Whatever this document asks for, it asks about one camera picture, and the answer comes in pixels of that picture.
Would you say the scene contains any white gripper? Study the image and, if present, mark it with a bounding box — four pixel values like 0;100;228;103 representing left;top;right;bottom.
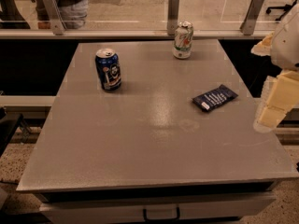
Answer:
250;5;299;133

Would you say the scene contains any blue pepsi can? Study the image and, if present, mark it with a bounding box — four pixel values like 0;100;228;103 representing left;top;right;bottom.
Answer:
95;48;121;91

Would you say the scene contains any white green soda can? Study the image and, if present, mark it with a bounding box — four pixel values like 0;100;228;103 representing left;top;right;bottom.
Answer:
173;21;193;59

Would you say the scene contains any dark blue snack packet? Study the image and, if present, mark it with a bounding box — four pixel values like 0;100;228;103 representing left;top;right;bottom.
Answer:
192;85;237;112

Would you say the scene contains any black office chair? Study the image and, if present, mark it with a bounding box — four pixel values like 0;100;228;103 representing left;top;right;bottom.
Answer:
265;0;299;21

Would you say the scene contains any person in grey trousers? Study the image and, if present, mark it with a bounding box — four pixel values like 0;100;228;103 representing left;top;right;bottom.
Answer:
33;0;89;29

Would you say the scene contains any black furniture at left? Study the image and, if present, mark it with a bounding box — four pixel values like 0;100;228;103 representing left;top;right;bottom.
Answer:
0;107;23;157

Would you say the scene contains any right metal glass bracket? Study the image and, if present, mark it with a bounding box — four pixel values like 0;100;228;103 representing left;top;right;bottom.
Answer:
240;0;264;35

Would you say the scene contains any metal glass bracket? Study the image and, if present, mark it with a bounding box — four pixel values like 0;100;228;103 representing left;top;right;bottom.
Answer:
42;0;65;35
240;0;264;35
167;0;179;35

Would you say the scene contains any middle metal glass bracket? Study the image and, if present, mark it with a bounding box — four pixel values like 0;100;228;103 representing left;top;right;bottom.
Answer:
167;0;179;35

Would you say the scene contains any white drawer with black handle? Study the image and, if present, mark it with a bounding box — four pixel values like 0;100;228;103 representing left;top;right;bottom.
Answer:
40;191;276;224

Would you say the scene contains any left metal glass bracket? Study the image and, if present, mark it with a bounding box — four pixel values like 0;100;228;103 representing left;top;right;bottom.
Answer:
42;0;65;35

